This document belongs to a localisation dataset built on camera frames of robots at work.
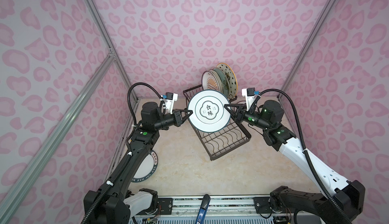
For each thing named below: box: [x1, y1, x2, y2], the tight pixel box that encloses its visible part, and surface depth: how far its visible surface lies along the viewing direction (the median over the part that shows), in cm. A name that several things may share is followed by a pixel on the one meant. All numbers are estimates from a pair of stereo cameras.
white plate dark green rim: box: [131, 150, 159, 183], surface depth 86 cm
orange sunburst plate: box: [201, 70, 221, 92], surface depth 90 cm
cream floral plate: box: [208, 68, 224, 94], surface depth 80 cm
